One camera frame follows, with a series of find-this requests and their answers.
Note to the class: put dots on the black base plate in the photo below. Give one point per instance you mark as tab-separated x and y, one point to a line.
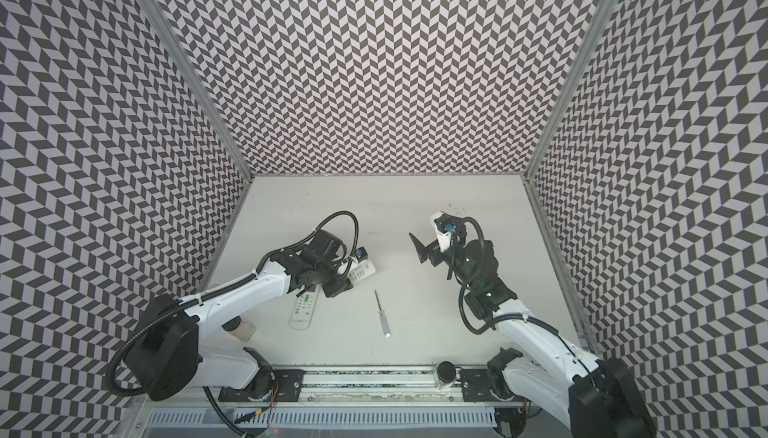
281	385
480	385

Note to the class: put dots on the white remote control handled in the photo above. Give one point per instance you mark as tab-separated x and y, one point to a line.
358	270

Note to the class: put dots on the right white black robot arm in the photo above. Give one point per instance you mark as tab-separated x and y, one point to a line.
590	395

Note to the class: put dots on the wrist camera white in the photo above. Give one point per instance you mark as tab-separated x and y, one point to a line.
359	257
445	227

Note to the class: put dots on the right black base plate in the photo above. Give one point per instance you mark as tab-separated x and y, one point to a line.
480	385

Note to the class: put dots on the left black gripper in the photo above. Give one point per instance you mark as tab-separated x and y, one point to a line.
338	289

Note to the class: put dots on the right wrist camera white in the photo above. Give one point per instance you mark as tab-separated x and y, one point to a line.
445	227

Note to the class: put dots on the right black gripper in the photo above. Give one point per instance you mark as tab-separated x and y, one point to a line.
434	252

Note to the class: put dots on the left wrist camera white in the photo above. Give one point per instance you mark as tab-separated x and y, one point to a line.
359	257

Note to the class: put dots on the aluminium mounting rail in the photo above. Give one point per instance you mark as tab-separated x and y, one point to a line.
400	384

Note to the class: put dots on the white remote with green buttons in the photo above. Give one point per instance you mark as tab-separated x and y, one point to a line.
303	311

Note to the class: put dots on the small silver screwdriver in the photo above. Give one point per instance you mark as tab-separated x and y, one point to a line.
382	317

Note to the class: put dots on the white ventilation grille strip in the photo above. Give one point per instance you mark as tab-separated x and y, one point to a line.
333	418

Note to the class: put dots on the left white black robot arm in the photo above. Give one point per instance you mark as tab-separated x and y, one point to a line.
168	351

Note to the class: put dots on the middle cylinder black cap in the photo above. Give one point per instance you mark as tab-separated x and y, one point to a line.
445	375

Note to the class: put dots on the left wooden cylinder black cap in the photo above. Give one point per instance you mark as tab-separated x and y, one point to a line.
240	328

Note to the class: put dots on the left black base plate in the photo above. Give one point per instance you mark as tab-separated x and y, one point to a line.
281	385

